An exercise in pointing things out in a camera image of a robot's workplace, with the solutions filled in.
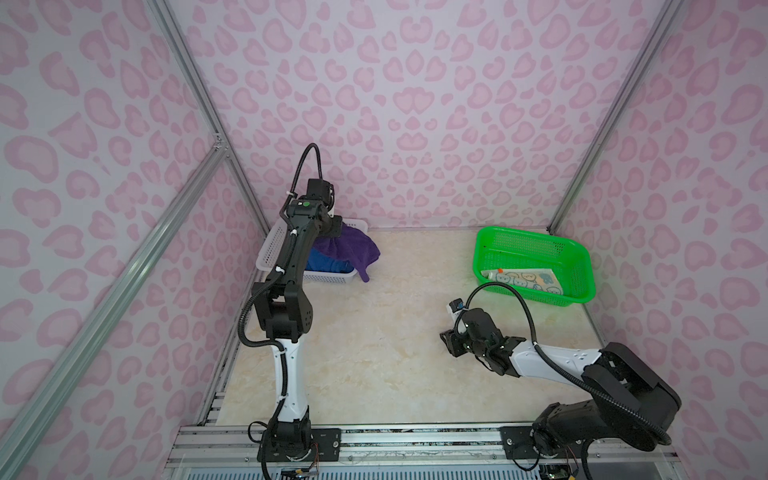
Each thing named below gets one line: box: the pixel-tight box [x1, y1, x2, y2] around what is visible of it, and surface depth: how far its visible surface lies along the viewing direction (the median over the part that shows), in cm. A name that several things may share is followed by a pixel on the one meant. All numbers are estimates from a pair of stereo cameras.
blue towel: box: [305, 247, 355, 273], surface depth 108 cm
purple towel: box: [313, 222, 381, 283], surface depth 100 cm
